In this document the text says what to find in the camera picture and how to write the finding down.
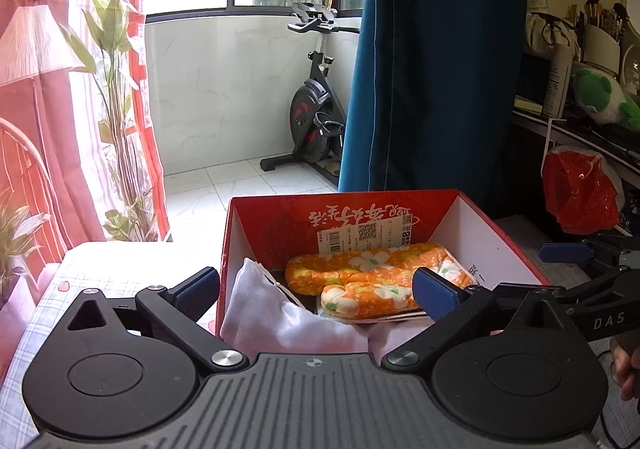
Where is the white brush holder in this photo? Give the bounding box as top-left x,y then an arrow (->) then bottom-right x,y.
582,24 -> 623,64

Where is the cream drawstring bag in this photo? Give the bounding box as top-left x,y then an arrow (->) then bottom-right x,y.
525,11 -> 581,57

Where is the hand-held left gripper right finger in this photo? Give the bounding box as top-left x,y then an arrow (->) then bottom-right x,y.
382,267 -> 585,372

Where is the black exercise bike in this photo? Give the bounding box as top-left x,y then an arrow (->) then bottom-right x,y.
260,1 -> 361,180

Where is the yellow sticky note pad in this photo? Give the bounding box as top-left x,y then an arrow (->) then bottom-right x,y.
514,96 -> 543,116

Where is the white cable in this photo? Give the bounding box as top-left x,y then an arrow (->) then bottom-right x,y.
542,119 -> 557,170

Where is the white spray bottle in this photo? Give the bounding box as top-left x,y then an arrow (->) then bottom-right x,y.
542,43 -> 572,118

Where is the red cardboard box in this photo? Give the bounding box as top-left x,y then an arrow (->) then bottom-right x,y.
217,189 -> 551,355

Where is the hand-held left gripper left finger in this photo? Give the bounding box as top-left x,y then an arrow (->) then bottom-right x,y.
64,267 -> 249,371

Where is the round mirror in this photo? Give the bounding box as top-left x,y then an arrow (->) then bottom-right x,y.
620,0 -> 640,37

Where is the white cloth bag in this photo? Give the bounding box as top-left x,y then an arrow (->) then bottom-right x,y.
220,257 -> 371,355

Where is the person's right hand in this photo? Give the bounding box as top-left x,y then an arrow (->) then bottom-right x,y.
612,333 -> 640,400

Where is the checked bed sheet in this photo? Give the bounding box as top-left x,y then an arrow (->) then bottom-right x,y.
0,216 -> 601,440

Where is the orange floral fabric roll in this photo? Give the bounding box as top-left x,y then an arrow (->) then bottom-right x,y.
320,256 -> 476,321
285,243 -> 448,296

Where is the pink printed backdrop cloth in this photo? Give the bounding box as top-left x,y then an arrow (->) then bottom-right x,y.
0,0 -> 173,310

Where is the red plastic bag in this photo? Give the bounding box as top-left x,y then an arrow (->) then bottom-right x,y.
541,146 -> 626,236

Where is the green plush toy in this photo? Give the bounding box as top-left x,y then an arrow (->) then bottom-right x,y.
570,69 -> 640,132

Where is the blue curtain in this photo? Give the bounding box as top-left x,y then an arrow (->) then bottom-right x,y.
337,0 -> 528,217

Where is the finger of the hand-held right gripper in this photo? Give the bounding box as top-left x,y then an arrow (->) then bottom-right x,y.
539,236 -> 640,266
492,269 -> 640,302

